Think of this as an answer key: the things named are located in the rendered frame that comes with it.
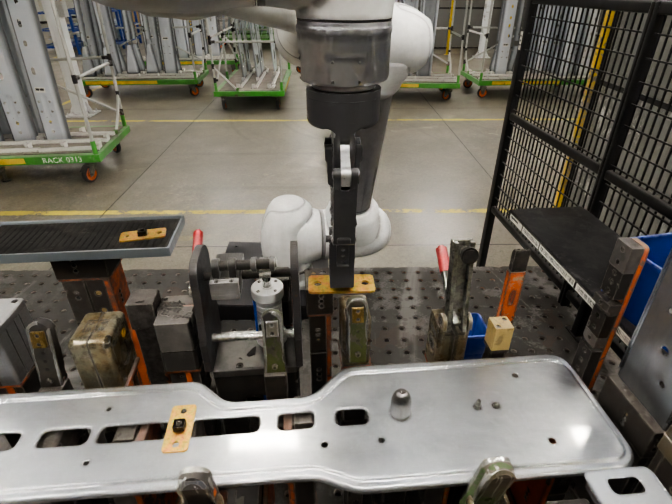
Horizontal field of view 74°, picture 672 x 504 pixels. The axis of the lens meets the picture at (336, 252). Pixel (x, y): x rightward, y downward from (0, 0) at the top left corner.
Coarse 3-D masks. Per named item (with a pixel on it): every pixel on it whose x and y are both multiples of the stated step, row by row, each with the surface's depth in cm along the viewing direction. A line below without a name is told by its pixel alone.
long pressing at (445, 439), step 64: (192, 384) 76; (384, 384) 76; (448, 384) 76; (512, 384) 76; (576, 384) 76; (64, 448) 66; (128, 448) 66; (192, 448) 66; (256, 448) 66; (320, 448) 66; (384, 448) 66; (448, 448) 66; (512, 448) 66; (576, 448) 66
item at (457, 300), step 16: (464, 240) 75; (464, 256) 72; (448, 272) 78; (464, 272) 77; (448, 288) 78; (464, 288) 78; (448, 304) 79; (464, 304) 79; (448, 320) 79; (464, 320) 80
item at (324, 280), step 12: (312, 276) 58; (324, 276) 58; (360, 276) 59; (372, 276) 59; (312, 288) 56; (324, 288) 56; (336, 288) 56; (348, 288) 56; (360, 288) 56; (372, 288) 56
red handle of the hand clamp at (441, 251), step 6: (438, 246) 87; (444, 246) 86; (438, 252) 86; (444, 252) 86; (438, 258) 86; (444, 258) 85; (438, 264) 86; (444, 264) 85; (444, 270) 84; (444, 276) 84; (444, 282) 84; (444, 288) 84; (456, 312) 81; (456, 318) 80; (456, 324) 80
